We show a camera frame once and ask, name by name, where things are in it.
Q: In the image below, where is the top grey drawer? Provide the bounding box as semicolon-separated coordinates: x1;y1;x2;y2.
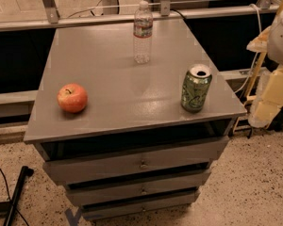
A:
43;136;229;185

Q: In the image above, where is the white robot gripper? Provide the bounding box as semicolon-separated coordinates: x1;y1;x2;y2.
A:
248;10;283;128

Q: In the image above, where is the clear plastic water bottle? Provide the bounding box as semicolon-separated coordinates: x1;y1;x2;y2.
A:
133;1;153;64

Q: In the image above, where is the white cable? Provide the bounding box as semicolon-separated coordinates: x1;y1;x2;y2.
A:
234;3;263;95

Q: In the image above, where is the grey drawer cabinet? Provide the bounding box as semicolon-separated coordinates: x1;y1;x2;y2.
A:
23;18;248;222

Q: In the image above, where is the bottom grey drawer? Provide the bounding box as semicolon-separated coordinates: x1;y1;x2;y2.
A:
81;188;199;221

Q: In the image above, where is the middle grey drawer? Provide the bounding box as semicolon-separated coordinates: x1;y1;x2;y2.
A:
66;169;210;206

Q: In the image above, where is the grey drawer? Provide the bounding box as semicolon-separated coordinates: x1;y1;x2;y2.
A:
66;169;210;206
81;188;199;221
43;136;229;185

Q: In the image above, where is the black floor stand bar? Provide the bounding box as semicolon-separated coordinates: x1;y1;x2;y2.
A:
0;166;34;226

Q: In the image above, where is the red apple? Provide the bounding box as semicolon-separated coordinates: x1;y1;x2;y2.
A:
57;83;88;113

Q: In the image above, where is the green soda can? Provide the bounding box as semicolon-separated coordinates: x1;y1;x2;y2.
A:
181;64;212;113

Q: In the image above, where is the metal rail fence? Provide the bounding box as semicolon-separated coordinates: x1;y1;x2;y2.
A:
0;0;281;31

